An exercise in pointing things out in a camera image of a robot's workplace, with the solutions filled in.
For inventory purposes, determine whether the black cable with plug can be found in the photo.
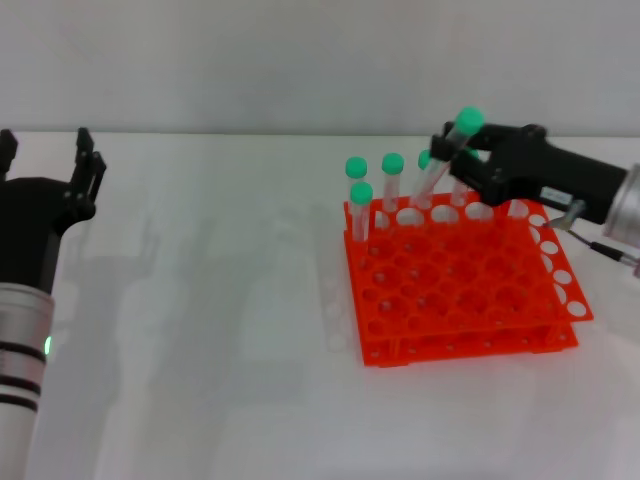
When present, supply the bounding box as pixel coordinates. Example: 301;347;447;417
568;228;640;279

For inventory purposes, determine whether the small metal bracket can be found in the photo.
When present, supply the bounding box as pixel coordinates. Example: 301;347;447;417
542;198;587;233

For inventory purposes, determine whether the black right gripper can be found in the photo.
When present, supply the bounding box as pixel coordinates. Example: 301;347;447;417
430;121;630;227

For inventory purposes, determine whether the orange test tube rack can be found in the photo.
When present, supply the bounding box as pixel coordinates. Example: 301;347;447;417
342;186;595;369

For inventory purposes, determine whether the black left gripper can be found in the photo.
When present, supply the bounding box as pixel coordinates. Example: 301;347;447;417
0;126;109;297

